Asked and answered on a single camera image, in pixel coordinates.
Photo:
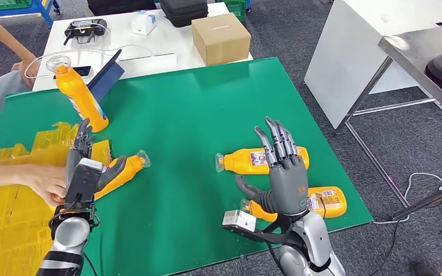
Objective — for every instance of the person's right hand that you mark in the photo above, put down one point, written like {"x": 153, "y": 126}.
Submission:
{"x": 45, "y": 183}

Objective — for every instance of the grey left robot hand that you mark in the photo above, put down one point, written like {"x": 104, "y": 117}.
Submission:
{"x": 82, "y": 146}

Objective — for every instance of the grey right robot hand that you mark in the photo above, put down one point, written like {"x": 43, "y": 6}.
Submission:
{"x": 289, "y": 186}

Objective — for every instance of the person's left hand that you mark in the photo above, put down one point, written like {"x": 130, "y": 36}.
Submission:
{"x": 28, "y": 70}

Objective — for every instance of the orange detergent bottle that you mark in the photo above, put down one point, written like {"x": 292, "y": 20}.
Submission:
{"x": 333, "y": 202}
{"x": 129, "y": 169}
{"x": 82, "y": 103}
{"x": 240, "y": 162}

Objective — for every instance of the person's left forearm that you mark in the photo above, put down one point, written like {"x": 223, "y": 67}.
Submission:
{"x": 3, "y": 34}

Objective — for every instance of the person's right forearm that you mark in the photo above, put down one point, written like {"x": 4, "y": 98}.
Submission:
{"x": 0, "y": 176}

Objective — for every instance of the black smartphone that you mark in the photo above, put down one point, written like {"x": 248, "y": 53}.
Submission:
{"x": 82, "y": 71}

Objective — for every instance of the blue cart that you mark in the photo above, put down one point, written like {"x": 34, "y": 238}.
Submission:
{"x": 42, "y": 11}

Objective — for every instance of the yellow tape patch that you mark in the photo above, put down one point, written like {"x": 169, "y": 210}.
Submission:
{"x": 11, "y": 236}

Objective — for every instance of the green plastic crate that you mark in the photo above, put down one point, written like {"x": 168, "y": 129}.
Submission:
{"x": 236, "y": 7}
{"x": 5, "y": 4}

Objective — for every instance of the tablet in blue case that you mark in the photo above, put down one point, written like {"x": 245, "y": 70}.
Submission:
{"x": 110, "y": 76}

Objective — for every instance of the black equipment case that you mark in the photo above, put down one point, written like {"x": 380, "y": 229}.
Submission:
{"x": 121, "y": 5}
{"x": 183, "y": 12}

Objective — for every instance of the small white box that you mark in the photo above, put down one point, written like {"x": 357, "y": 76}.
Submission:
{"x": 143, "y": 23}

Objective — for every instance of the white table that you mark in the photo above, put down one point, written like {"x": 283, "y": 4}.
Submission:
{"x": 160, "y": 38}

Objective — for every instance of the black pole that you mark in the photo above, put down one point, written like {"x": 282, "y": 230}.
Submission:
{"x": 430, "y": 199}

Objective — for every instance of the white cabinet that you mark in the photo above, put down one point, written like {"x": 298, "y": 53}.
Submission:
{"x": 350, "y": 57}

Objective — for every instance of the black shoe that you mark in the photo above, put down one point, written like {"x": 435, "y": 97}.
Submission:
{"x": 421, "y": 269}

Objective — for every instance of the brown cardboard box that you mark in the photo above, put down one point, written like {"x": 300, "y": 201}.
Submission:
{"x": 221, "y": 40}

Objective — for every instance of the steel table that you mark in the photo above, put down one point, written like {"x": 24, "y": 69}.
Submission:
{"x": 427, "y": 43}

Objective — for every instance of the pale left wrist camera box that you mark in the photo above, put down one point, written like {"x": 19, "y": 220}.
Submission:
{"x": 90, "y": 163}

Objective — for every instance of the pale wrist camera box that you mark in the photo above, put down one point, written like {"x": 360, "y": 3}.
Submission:
{"x": 240, "y": 220}
{"x": 90, "y": 163}

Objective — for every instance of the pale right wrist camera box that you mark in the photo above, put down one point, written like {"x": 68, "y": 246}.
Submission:
{"x": 240, "y": 220}

